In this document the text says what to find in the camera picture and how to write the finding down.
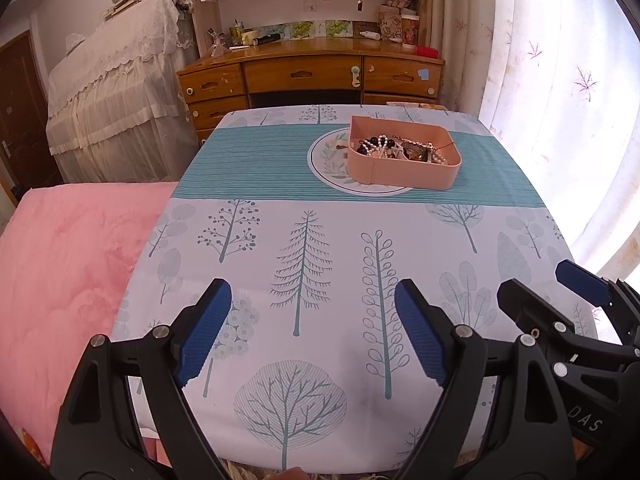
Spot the white sheer leaf curtain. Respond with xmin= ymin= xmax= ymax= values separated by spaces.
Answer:
xmin=480 ymin=0 xmax=640 ymax=281

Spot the pink storage box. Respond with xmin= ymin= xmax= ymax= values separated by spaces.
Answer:
xmin=346 ymin=115 xmax=462 ymax=191

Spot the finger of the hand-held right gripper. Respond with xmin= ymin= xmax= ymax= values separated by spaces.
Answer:
xmin=497 ymin=278 xmax=640 ymax=376
xmin=555 ymin=259 xmax=640 ymax=346

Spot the brown door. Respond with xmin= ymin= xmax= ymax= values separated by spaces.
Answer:
xmin=0 ymin=30 xmax=63 ymax=206

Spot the leaf print panel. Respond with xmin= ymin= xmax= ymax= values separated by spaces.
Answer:
xmin=260 ymin=20 xmax=353 ymax=40

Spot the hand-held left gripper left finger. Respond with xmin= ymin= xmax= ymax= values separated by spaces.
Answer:
xmin=50 ymin=278 xmax=233 ymax=480

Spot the cream floral curtain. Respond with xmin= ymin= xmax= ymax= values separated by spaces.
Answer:
xmin=430 ymin=0 xmax=497 ymax=111

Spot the pink blanket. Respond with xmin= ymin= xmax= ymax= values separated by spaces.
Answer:
xmin=0 ymin=181 xmax=181 ymax=466

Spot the gold chain necklace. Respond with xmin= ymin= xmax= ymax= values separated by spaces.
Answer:
xmin=392 ymin=133 xmax=451 ymax=166

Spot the white strap watch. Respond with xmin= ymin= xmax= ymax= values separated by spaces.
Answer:
xmin=392 ymin=141 xmax=433 ymax=162

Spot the pearl necklace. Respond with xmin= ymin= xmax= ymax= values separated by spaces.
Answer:
xmin=357 ymin=135 xmax=401 ymax=158

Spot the beige patterned container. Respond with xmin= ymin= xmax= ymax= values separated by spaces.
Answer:
xmin=377 ymin=5 xmax=403 ymax=41

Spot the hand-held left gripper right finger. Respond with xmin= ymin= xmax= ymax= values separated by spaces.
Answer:
xmin=394 ymin=278 xmax=581 ymax=480

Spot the wooden desk with hutch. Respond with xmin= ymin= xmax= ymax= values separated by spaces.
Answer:
xmin=176 ymin=0 xmax=446 ymax=148

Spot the red paper cup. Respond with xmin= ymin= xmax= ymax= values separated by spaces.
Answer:
xmin=401 ymin=14 xmax=421 ymax=49

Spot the tree print tablecloth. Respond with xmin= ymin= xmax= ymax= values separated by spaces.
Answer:
xmin=111 ymin=104 xmax=601 ymax=476

